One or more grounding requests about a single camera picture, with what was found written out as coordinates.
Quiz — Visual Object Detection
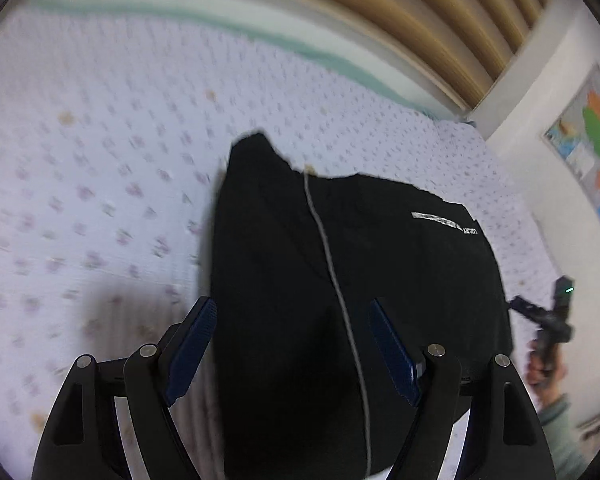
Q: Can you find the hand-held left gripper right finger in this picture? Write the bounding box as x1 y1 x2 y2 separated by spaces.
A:
367 297 558 480

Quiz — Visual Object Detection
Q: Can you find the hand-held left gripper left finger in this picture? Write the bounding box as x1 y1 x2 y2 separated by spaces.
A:
30 296 218 480

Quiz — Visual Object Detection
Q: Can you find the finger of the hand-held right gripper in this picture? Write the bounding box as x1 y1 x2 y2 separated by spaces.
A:
507 296 548 325

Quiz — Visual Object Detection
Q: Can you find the black hooded jacket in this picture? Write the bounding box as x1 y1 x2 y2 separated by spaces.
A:
207 131 515 480

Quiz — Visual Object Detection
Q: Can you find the person's right forearm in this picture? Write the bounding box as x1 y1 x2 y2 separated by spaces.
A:
536 391 600 480

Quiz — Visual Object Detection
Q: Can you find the person's right hand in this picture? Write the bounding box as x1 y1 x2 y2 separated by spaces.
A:
526 339 567 392

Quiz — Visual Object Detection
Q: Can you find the white patterned bed sheet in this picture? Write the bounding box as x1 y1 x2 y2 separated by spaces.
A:
0 7 561 480

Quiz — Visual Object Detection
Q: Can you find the pale green mattress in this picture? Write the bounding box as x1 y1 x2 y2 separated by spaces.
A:
30 0 463 122

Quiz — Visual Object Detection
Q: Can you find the wooden slatted headboard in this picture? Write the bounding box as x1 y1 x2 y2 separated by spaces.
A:
122 0 563 113

